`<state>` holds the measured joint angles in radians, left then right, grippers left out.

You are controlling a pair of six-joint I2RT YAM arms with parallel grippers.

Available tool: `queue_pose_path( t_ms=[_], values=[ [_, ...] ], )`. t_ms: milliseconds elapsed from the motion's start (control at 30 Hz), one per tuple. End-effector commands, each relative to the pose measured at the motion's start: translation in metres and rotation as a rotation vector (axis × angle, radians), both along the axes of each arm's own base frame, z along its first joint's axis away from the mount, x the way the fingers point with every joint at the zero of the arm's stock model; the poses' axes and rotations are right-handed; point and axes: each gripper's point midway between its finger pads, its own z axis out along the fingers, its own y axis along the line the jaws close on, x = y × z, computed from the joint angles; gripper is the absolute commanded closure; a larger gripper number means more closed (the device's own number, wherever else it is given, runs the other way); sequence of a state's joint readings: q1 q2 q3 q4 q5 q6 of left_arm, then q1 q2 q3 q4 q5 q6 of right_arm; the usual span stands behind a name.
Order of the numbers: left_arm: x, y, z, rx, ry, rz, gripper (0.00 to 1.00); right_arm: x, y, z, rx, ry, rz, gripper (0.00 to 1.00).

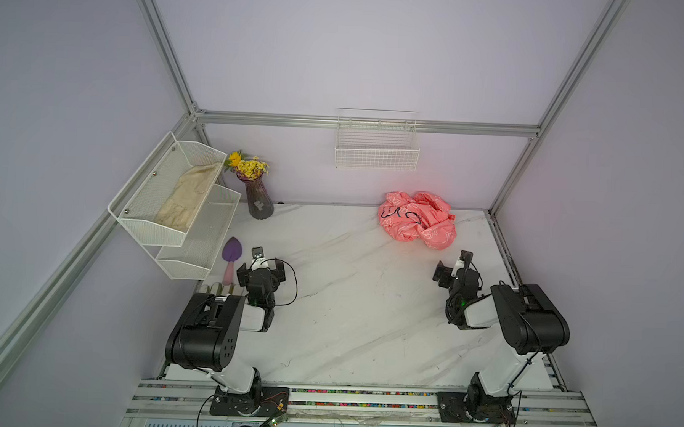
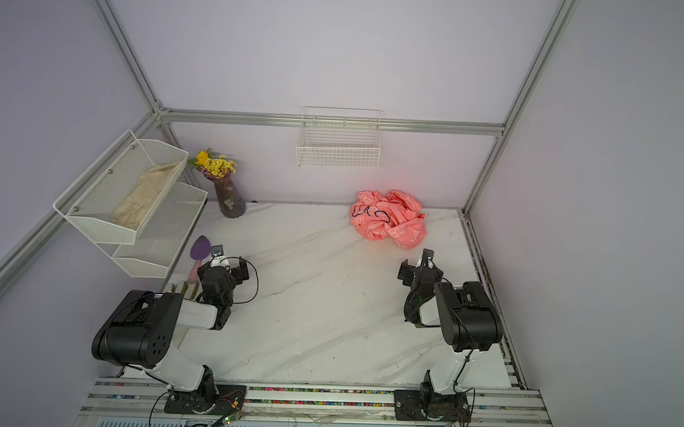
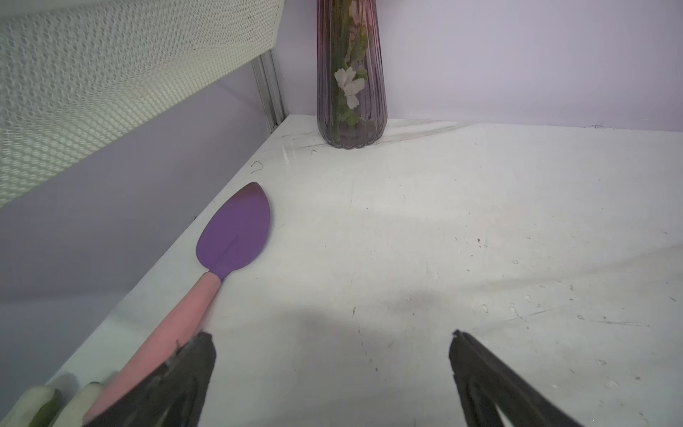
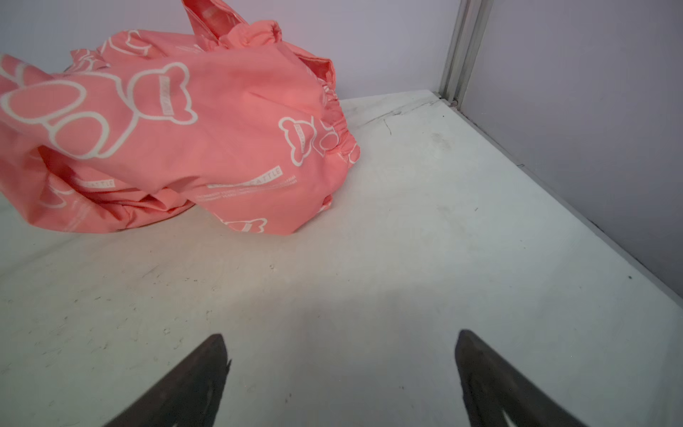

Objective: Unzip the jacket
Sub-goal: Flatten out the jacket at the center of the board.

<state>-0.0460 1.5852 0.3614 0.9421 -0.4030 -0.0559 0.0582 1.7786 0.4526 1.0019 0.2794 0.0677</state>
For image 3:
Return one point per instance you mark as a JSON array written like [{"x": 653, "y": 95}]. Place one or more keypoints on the white mesh two-tier shelf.
[{"x": 78, "y": 75}]

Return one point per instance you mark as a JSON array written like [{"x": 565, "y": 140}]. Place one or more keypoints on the purple pink garden trowel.
[{"x": 234, "y": 237}]

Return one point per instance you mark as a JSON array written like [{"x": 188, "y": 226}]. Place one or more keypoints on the purple ribbed glass vase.
[{"x": 373, "y": 104}]

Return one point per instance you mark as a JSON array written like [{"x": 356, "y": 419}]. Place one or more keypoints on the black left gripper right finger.
[{"x": 489, "y": 389}]

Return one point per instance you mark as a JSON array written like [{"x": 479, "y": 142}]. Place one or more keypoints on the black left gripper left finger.
[{"x": 174, "y": 394}]

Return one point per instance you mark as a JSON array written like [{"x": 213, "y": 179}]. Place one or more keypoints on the cream green work glove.
[{"x": 43, "y": 406}]

